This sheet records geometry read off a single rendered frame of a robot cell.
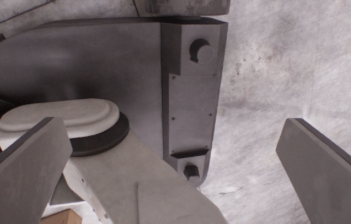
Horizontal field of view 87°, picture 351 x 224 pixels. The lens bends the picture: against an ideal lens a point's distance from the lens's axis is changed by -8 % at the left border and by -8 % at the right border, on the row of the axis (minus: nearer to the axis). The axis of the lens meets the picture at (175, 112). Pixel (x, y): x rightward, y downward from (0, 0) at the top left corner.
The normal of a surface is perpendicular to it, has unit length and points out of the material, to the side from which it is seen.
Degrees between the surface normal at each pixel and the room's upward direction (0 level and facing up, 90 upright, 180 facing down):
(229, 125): 0
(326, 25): 0
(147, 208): 115
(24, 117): 90
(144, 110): 0
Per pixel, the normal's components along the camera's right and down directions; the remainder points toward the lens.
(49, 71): 0.22, 0.51
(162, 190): -0.07, -0.99
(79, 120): 0.16, -0.26
